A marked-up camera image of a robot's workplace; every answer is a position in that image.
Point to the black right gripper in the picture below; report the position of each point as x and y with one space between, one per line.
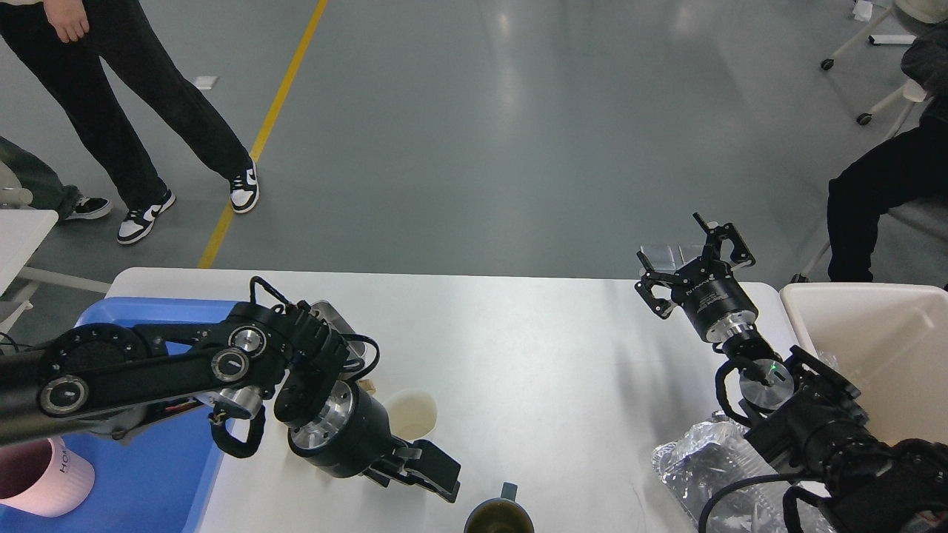
715 296

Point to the blue plastic tray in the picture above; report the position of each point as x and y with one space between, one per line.
159 482

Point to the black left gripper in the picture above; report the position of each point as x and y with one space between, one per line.
351 436

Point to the white side table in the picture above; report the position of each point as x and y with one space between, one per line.
22 231

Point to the person in blue jeans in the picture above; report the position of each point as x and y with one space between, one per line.
21 169

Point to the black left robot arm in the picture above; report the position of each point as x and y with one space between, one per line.
116 380

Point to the seated person in black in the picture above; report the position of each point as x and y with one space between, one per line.
910 166

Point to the white paper cup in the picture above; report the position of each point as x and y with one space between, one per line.
412 413

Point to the square stainless steel container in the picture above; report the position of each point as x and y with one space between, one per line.
357 351

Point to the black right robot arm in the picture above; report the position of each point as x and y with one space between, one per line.
800 415

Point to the dark green mug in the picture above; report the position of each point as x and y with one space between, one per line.
501 514

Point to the aluminium foil tray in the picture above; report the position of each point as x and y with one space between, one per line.
713 454

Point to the beige plastic bin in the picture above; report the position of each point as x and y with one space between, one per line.
890 340

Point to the pink ribbed mug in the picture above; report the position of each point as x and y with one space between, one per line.
44 477

